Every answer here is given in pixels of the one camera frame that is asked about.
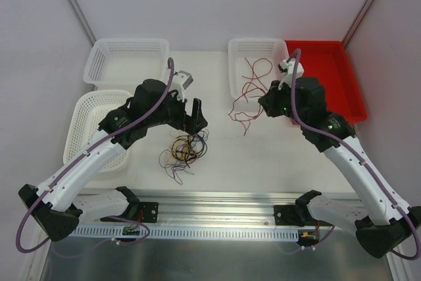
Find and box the white rectangular basket centre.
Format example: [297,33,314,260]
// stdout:
[228,38,289,113]

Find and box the white rectangular basket back left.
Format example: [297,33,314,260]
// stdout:
[83,38,169,92]

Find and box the long red wire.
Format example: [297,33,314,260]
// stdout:
[228,57,272,136]

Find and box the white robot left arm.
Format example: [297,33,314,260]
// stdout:
[18,72,208,242]

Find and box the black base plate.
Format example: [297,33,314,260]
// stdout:
[116,201,159,223]
[273,205,317,227]

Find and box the multicolour wire bundle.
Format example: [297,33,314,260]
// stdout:
[158,128,211,185]

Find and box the red plastic tray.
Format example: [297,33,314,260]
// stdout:
[286,40,367,124]

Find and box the white oval basket left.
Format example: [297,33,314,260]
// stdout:
[63,89,132,164]

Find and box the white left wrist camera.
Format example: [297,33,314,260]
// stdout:
[169,71,193,102]

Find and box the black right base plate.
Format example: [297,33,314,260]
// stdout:
[273,205,317,227]

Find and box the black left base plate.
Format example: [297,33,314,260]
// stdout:
[116,201,159,223]

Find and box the aluminium mounting rail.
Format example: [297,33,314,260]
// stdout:
[40,191,384,229]

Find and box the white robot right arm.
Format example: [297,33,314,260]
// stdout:
[258,77,420,260]

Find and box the white rectangular basket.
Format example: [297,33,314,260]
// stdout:
[83,38,169,92]
[228,38,289,113]

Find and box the white slotted cable duct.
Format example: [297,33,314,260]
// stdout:
[71,224,299,242]

